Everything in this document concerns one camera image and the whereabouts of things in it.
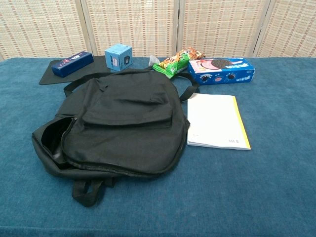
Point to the black fabric backpack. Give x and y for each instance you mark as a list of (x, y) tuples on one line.
[(123, 123)]

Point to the yellow-edged white notebook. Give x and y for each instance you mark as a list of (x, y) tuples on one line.
[(212, 118)]

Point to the green and orange snack bag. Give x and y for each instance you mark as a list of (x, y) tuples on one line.
[(175, 64)]

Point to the light blue cube box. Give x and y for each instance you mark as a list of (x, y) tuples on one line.
[(116, 58)]

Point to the blue cookie box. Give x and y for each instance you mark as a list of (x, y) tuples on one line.
[(222, 71)]

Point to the black mouse pad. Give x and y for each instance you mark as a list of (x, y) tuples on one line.
[(84, 69)]

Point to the woven folding screen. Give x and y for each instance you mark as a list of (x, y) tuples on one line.
[(135, 24)]

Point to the long dark blue box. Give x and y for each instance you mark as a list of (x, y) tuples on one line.
[(71, 63)]

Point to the blue table cloth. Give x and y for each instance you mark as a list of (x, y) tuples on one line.
[(247, 185)]

